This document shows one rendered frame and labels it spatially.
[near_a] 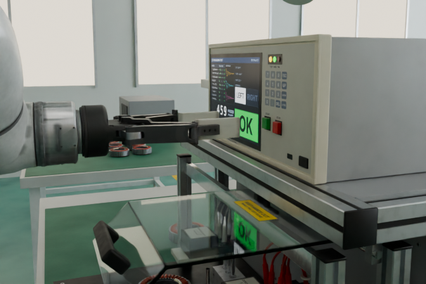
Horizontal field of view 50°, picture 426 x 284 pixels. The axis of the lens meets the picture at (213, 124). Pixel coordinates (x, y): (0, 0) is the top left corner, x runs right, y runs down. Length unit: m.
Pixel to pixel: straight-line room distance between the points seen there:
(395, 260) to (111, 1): 5.02
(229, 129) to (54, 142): 0.24
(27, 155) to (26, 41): 4.73
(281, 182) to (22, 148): 0.36
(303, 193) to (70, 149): 0.32
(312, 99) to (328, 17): 5.85
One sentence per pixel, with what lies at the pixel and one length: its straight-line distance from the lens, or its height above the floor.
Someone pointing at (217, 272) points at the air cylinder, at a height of 0.82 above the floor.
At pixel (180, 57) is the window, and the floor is 1.32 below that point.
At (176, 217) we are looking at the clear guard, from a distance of 0.66.
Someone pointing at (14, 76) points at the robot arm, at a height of 1.27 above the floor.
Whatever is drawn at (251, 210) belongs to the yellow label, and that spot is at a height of 1.07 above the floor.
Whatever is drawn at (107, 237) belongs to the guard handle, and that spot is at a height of 1.06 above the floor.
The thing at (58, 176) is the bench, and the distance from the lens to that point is 2.27.
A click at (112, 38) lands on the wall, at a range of 5.41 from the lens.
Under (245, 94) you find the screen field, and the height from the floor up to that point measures 1.22.
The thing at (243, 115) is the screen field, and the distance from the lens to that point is 0.85.
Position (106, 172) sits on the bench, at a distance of 2.28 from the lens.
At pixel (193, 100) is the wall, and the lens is 5.64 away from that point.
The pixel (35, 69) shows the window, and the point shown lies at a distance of 5.35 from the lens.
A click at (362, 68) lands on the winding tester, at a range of 0.67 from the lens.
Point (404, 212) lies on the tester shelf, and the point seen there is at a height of 1.11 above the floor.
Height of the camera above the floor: 1.29
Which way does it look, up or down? 8 degrees down
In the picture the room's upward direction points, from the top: straight up
